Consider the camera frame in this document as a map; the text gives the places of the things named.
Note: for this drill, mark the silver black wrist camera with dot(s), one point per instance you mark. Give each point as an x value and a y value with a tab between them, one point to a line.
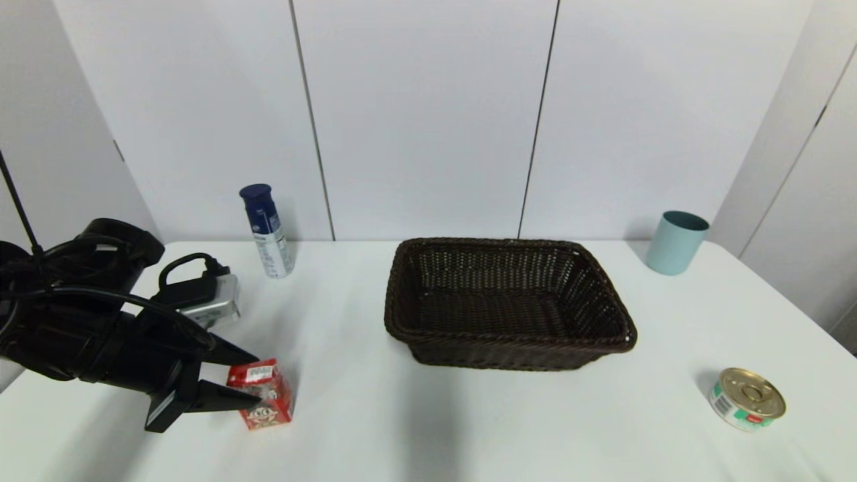
207	301

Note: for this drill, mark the blue capped spray can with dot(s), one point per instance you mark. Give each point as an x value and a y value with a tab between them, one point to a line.
270	237

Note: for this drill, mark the gold lidded tin can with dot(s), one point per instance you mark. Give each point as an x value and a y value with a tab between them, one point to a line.
747	399

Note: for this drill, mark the teal plastic cup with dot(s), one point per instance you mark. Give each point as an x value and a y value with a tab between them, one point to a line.
673	244

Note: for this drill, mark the red milk carton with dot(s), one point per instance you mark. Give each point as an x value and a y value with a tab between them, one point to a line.
271	395

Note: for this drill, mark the dark brown wicker basket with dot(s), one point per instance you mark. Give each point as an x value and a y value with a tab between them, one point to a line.
502	308

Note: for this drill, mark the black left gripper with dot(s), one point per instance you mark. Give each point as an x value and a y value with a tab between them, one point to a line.
157	355

